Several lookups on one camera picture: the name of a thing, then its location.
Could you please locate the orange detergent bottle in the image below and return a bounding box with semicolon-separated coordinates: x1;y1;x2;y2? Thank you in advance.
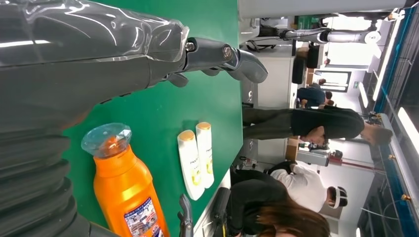
81;122;171;237

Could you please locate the white shampoo bottle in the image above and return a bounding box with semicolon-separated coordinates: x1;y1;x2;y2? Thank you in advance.
177;129;205;201
196;121;215;190

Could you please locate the person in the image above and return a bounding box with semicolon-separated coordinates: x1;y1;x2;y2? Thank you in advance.
296;83;335;109
229;178;331;237
268;160;348;213
242;105;393;147

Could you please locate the brown cardboard box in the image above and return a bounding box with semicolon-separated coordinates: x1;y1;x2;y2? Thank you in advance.
285;137;299;161

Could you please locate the grey machine with red part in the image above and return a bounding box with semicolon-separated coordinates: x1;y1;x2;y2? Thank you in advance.
296;149;344;167

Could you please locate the black office chair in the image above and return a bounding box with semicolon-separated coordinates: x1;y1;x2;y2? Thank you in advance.
291;44;322;85

